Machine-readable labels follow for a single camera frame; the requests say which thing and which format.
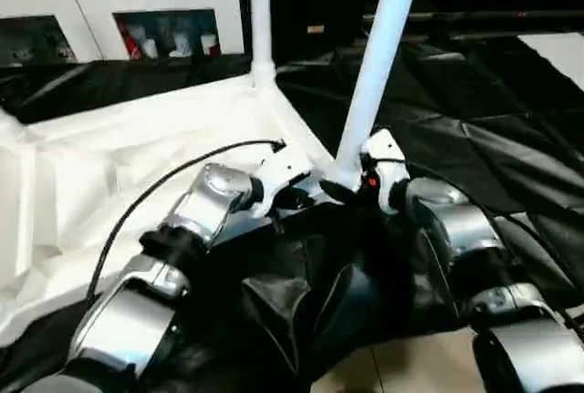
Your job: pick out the white plastic table top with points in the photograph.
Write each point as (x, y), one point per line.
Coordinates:
(119, 165)

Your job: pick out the black table mat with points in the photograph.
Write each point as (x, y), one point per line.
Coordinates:
(438, 165)

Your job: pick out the white flat sheet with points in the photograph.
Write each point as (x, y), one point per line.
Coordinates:
(558, 46)

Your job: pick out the white glass-door cabinet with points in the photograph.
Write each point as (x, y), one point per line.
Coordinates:
(119, 10)

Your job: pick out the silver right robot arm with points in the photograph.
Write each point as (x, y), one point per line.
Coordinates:
(465, 247)

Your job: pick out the small yellow label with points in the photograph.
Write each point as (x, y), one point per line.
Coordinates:
(316, 29)

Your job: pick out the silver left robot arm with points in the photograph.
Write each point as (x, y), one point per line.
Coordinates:
(173, 265)

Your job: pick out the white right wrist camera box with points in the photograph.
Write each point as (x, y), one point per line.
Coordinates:
(388, 160)

